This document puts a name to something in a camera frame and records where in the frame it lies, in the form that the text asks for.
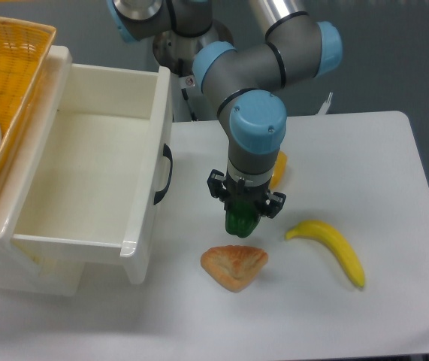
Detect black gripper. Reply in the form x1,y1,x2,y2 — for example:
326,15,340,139
207,169,286,219

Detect green bell pepper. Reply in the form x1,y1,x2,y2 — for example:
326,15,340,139
225,200,260,238

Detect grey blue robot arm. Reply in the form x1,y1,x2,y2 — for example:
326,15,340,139
107,1,343,220

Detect open upper white drawer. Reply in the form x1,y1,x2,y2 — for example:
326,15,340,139
12,65,173,284

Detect white drawer cabinet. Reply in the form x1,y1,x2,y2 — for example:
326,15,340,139
0,45,87,298

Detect triangular pastry bread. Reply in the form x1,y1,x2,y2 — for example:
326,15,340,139
200,245,269,293

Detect yellow banana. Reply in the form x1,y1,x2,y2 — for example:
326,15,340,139
284,220,365,289

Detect yellow plastic basket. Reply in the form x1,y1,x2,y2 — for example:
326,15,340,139
0,17,56,189

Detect black drawer handle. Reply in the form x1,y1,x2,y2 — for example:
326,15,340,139
153,143,174,205

